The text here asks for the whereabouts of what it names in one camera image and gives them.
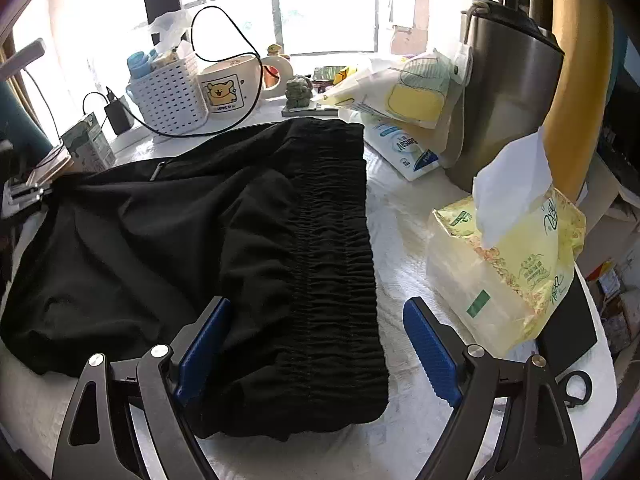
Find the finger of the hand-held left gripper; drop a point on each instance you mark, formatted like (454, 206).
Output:
(22, 192)

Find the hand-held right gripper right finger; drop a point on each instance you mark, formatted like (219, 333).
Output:
(430, 355)

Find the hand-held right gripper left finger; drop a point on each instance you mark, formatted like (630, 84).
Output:
(202, 350)

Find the black pants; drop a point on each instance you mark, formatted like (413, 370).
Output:
(200, 235)

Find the blue curtain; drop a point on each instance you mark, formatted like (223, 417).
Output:
(17, 115)

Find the green and white milk carton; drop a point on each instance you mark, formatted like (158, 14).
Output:
(90, 145)

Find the yellow tissue pack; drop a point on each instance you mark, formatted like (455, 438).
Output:
(505, 270)

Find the black charger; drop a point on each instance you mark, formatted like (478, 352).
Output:
(119, 112)

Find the black flat pouch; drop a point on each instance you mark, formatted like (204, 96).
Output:
(570, 322)

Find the blue bottle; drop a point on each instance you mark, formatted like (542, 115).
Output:
(139, 64)

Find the white perforated basket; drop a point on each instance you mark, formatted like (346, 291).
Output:
(172, 97)

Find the white and blue wipes pack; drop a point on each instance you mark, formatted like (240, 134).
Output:
(405, 152)

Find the white mug with bear print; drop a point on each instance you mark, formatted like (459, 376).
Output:
(225, 90)

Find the yellow and white plastic bag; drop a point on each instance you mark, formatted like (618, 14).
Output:
(405, 95)

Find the steel thermos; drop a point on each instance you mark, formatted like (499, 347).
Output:
(505, 95)

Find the small green figurine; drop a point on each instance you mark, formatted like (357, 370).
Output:
(299, 92)

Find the small yellow duck figure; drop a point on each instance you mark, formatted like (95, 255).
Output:
(275, 51)

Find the yellow curtain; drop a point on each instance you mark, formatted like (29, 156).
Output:
(580, 85)

